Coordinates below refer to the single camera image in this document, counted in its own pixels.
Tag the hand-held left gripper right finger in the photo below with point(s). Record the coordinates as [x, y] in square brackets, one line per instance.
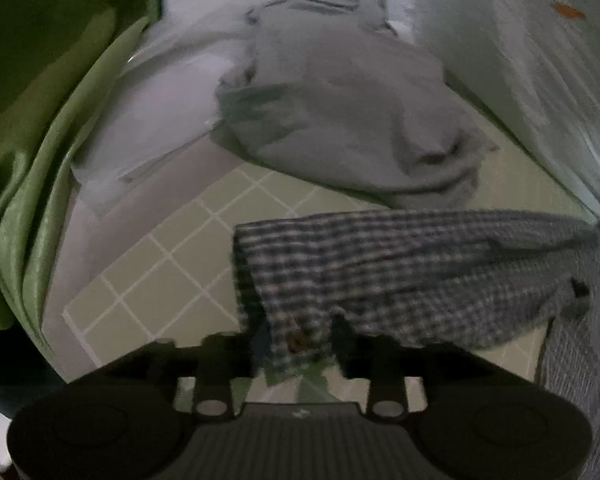
[386, 362]

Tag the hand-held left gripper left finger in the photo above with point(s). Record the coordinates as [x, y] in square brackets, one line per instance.
[219, 357]

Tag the blue plaid shirt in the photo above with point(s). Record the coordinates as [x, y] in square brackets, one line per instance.
[405, 270]

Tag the green grid bed sheet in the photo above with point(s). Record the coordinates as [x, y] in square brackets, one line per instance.
[170, 270]

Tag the grey mattress pad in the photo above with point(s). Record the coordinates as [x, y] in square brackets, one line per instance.
[145, 195]

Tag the green cloth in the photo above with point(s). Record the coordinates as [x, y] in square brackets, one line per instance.
[40, 185]

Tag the pale lavender cloth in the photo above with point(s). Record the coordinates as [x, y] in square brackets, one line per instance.
[155, 110]

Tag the grey garment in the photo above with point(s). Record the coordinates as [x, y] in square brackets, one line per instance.
[340, 100]

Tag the carrot print light quilt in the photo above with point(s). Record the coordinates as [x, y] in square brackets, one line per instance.
[530, 85]

